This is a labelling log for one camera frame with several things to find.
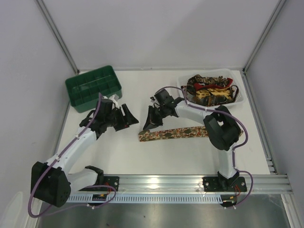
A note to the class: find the left frame post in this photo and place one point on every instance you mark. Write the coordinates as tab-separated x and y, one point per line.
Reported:
56	33

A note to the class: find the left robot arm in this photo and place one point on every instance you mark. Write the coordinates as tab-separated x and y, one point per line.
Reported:
52	182

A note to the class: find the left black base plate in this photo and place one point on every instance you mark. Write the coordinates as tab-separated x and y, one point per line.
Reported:
108	180

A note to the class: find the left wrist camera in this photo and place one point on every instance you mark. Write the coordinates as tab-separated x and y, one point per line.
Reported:
114	99

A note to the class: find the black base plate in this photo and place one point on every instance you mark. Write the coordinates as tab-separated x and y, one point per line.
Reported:
220	184
108	180

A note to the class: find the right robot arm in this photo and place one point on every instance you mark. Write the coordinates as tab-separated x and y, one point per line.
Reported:
218	125

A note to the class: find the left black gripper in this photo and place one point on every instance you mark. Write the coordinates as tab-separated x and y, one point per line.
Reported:
120	118

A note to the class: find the floral patterned tie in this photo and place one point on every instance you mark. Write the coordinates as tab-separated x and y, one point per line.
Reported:
187	132

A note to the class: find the right frame post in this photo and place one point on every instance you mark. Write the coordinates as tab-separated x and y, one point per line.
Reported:
265	32

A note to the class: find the white plastic basket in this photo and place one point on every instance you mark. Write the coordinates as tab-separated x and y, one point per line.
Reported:
182	80

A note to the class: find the green compartment tray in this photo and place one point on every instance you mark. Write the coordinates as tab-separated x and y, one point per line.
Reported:
84	89

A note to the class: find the white slotted cable duct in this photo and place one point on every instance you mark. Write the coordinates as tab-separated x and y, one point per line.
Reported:
147	198

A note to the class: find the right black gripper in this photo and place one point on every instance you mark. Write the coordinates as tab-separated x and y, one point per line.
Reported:
156	113

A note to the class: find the frame post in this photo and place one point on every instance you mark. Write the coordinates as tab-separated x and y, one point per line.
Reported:
265	32
56	33

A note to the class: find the pile of ties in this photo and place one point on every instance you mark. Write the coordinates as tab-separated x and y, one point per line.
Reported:
210	91

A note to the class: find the aluminium mounting rail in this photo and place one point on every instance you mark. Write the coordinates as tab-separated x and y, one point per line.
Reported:
191	184

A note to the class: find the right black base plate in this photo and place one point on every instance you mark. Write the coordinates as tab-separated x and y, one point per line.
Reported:
220	184

